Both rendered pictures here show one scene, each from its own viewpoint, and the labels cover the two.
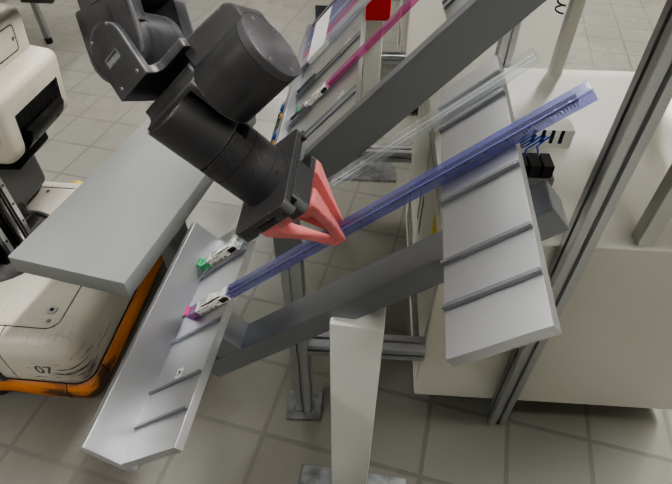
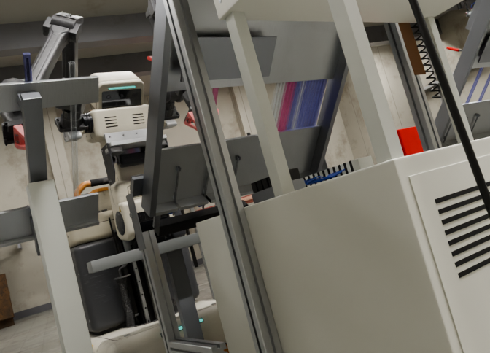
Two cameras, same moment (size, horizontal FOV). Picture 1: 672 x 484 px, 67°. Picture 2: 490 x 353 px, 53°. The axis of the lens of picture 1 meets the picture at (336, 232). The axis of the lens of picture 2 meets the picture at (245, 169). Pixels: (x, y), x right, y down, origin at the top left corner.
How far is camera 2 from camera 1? 1.44 m
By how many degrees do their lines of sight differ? 68
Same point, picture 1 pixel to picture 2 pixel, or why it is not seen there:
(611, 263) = (266, 219)
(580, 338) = (306, 338)
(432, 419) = not seen: outside the picture
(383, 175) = not seen: hidden behind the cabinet
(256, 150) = (14, 116)
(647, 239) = (275, 187)
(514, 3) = (157, 66)
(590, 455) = not seen: outside the picture
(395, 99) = (151, 131)
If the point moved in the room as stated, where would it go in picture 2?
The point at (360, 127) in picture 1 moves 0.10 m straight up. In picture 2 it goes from (149, 152) to (140, 119)
